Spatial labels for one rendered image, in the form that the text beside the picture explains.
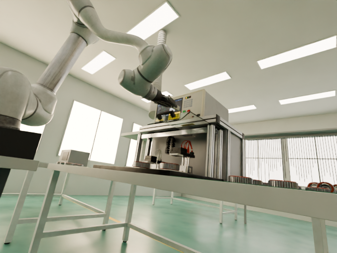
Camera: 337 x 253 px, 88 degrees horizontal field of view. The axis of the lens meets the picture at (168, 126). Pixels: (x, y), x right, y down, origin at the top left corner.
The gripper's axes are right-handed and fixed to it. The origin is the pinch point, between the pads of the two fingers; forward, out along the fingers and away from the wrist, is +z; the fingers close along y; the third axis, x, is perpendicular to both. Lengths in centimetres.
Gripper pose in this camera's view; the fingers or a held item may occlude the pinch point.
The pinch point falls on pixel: (175, 107)
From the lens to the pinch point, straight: 113.1
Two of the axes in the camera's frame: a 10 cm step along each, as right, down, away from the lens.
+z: 6.6, 2.9, 7.0
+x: 1.2, -9.5, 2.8
